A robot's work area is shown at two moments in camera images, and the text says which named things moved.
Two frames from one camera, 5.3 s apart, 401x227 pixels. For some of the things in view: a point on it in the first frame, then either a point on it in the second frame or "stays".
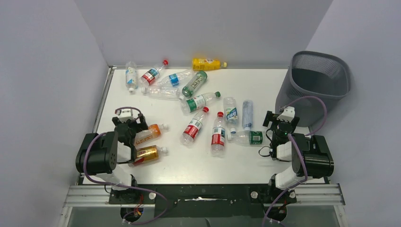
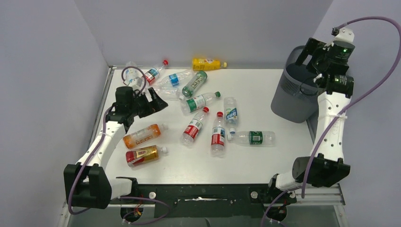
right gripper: [271, 117] → [313, 48]
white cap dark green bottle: [250, 137] stays
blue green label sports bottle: [231, 113] stays
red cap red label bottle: [193, 127] stays
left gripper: [140, 126] → [156, 105]
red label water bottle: [218, 136] stays
